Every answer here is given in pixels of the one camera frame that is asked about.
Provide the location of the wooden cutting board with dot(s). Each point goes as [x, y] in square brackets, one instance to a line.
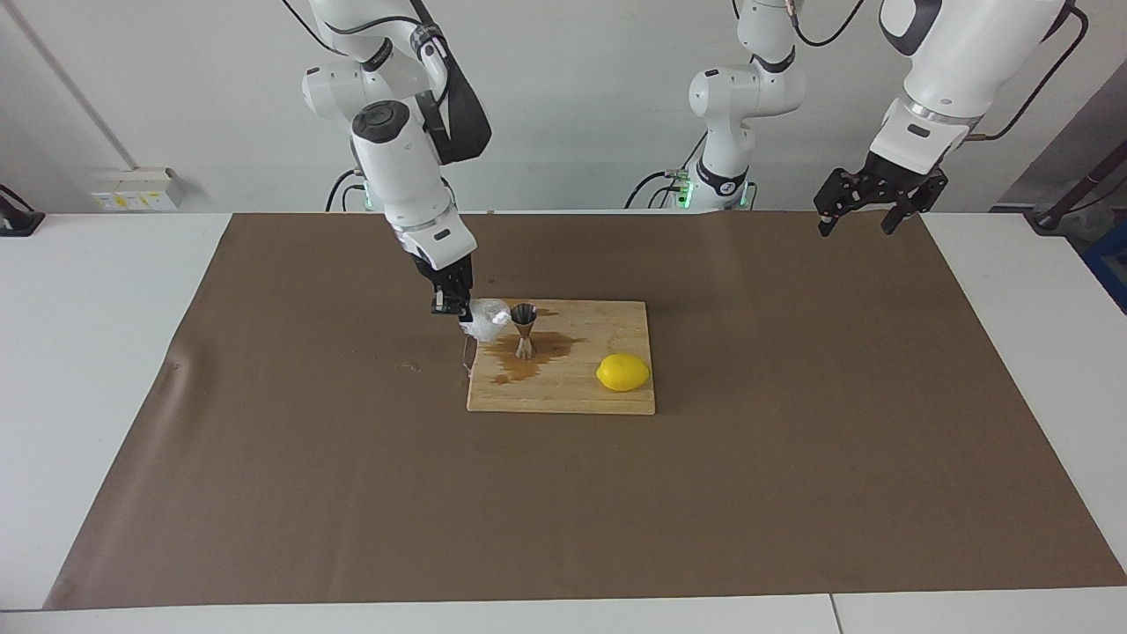
[563, 392]

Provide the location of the blue box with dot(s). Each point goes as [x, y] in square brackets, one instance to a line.
[1111, 269]

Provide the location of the brown paper table mat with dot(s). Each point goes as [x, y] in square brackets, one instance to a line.
[563, 511]

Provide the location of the dark stand pole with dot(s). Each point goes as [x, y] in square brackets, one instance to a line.
[1079, 189]

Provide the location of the yellow lemon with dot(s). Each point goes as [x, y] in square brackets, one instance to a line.
[623, 372]

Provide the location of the steel double jigger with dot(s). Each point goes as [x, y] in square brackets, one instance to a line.
[525, 315]

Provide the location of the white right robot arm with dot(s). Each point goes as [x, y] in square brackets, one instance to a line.
[401, 167]

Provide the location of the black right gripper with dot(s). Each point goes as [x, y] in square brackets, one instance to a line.
[445, 269]

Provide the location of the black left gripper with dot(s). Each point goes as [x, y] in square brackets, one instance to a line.
[894, 180]

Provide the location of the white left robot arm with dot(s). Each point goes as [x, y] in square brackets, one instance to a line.
[960, 53]

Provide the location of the black clamp mount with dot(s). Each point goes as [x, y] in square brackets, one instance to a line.
[18, 220]

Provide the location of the white wall socket box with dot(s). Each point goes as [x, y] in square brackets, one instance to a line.
[132, 189]

